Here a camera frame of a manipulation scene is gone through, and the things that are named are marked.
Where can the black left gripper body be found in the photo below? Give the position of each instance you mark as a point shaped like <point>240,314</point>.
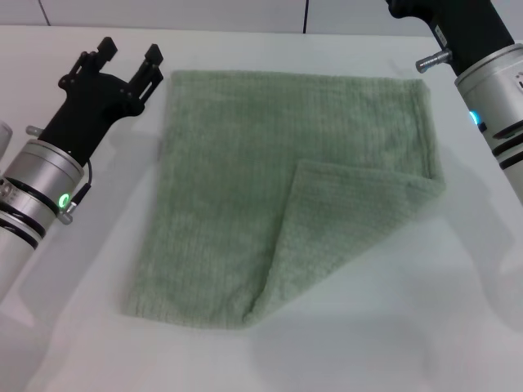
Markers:
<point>94,102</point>

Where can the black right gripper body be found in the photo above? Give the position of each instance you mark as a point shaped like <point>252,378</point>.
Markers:
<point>470,32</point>

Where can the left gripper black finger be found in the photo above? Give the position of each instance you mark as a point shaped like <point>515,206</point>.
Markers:
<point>107,49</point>
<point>153,57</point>

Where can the left robot arm silver white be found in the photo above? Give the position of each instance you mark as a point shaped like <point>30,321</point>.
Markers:
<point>37,183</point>

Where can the green terry towel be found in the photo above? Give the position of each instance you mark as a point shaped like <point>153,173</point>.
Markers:
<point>229,196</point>

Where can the left wrist camera black silver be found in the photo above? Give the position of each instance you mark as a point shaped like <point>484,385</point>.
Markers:
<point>5,139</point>

